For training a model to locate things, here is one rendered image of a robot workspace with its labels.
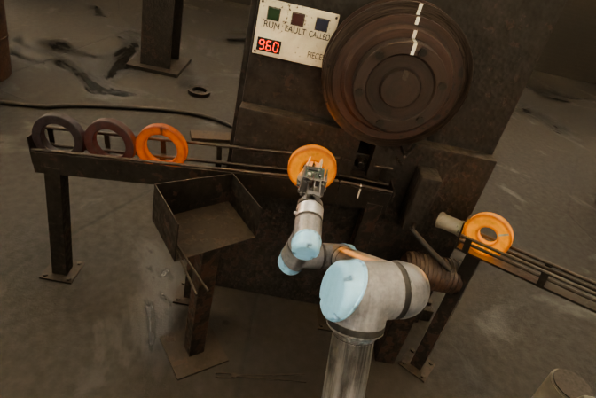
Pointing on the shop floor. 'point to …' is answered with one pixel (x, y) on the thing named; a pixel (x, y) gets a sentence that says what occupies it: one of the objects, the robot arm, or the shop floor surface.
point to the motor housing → (384, 347)
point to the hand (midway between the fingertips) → (313, 163)
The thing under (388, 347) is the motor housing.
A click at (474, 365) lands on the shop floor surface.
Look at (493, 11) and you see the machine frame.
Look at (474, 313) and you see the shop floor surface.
